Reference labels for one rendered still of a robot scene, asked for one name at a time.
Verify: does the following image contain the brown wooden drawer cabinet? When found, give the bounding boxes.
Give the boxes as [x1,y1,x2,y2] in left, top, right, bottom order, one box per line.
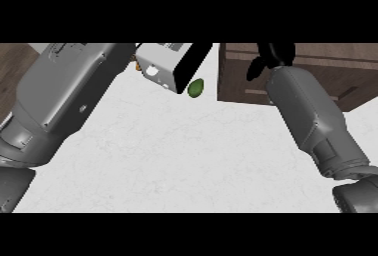
[215,43,378,113]

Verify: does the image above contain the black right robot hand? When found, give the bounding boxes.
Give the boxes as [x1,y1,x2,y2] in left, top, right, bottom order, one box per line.
[244,43,298,82]

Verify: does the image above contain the white appliance with black front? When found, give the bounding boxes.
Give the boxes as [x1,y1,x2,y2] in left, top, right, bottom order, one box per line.
[132,43,215,95]

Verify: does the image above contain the green round fruit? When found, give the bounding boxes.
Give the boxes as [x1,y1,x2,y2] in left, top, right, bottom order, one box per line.
[185,78,206,99]

